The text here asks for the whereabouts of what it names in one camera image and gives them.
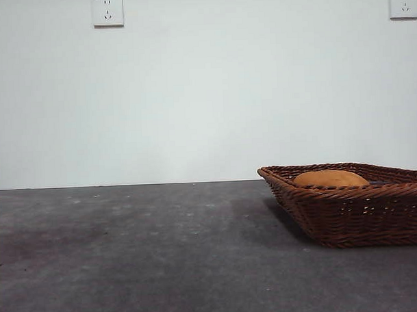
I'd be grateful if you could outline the brown potato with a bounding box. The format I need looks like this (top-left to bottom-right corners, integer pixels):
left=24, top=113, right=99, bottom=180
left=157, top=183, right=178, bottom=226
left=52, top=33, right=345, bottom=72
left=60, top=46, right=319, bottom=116
left=292, top=168, right=370, bottom=190

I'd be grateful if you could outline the brown wicker basket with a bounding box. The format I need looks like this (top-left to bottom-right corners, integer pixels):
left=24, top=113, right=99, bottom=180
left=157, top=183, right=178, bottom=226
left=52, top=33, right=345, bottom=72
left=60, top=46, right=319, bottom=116
left=257, top=159, right=417, bottom=252

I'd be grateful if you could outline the white wall socket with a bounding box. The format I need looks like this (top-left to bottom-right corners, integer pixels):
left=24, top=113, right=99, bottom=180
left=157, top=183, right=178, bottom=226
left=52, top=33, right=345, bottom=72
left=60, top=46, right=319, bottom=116
left=389, top=0, right=417, bottom=21
left=92, top=0, right=125, bottom=29

